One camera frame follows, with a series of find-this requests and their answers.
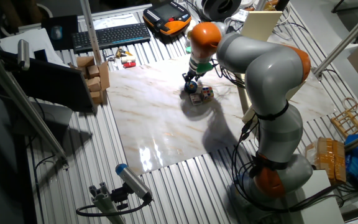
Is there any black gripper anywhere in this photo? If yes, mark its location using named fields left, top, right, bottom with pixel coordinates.
left=181, top=67, right=205, bottom=88

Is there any red white card box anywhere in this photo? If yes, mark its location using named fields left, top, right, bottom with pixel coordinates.
left=189, top=93, right=203, bottom=106

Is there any white rubik's cube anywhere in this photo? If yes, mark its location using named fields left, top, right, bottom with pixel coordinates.
left=200, top=86, right=215, bottom=102

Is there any beige wooden shelf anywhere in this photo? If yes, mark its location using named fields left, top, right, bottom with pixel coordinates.
left=234, top=11, right=298, bottom=125

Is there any white egg-shaped bottle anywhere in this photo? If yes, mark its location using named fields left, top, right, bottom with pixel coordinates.
left=185, top=19, right=198, bottom=35

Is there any white marble pattern sheet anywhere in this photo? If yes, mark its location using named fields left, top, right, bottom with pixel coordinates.
left=106, top=32, right=337, bottom=177

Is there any orange black teach pendant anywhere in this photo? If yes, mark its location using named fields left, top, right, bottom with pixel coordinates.
left=142, top=1, right=193, bottom=36

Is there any black round spool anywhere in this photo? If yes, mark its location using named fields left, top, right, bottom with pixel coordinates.
left=200, top=0, right=242, bottom=22

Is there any white power strip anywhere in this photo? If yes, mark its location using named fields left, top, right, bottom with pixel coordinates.
left=230, top=8, right=250, bottom=24

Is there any open cardboard carton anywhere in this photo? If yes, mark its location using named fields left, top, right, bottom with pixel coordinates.
left=68, top=55, right=111, bottom=106

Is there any black computer keyboard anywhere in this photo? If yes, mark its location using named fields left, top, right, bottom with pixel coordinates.
left=71, top=22, right=152, bottom=54

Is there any small cardboard box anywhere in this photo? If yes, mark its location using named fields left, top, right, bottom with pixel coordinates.
left=86, top=77, right=102, bottom=93
left=87, top=65, right=101, bottom=79
left=90, top=90, right=104, bottom=105

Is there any printed paper sheet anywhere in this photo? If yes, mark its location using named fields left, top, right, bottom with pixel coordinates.
left=91, top=13, right=140, bottom=31

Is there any black flat monitor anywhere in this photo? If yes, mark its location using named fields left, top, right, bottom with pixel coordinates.
left=0, top=49, right=98, bottom=114

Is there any dark computer mouse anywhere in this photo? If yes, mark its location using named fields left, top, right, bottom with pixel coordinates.
left=50, top=25, right=63, bottom=40

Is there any short aluminium profile stub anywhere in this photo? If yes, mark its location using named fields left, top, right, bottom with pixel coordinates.
left=88, top=182, right=126, bottom=224

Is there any black mouse pad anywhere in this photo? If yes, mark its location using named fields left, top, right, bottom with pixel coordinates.
left=41, top=14, right=80, bottom=52

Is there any orange box stack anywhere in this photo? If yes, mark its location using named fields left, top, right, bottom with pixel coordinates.
left=305, top=136, right=348, bottom=185

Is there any white paper stack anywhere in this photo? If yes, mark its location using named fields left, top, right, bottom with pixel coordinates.
left=0, top=27, right=69, bottom=68

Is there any wooden slat rack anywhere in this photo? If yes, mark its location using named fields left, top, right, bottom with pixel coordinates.
left=330, top=96, right=358, bottom=139

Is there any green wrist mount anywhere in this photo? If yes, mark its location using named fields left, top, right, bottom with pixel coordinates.
left=185, top=45, right=214, bottom=75

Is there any yellow-handled tool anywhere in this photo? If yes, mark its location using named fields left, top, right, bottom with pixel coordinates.
left=115, top=47, right=134, bottom=59

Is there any slotted aluminium post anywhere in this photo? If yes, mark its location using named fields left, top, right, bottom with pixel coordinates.
left=79, top=0, right=103, bottom=66

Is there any silver camera blue cap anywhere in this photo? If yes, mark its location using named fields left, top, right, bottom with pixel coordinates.
left=114, top=162, right=154, bottom=202

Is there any black camera clamp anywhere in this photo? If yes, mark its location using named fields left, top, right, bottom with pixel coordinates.
left=109, top=182, right=134, bottom=211

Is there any black camera cable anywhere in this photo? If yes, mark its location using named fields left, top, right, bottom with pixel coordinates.
left=75, top=198, right=152, bottom=218

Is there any silver depth camera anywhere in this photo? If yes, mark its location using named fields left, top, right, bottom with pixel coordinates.
left=17, top=39, right=31, bottom=72

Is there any slanted aluminium frame beam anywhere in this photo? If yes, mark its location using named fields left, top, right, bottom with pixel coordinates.
left=0, top=42, right=70, bottom=170

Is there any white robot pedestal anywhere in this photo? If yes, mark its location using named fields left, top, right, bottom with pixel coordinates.
left=286, top=169, right=346, bottom=224

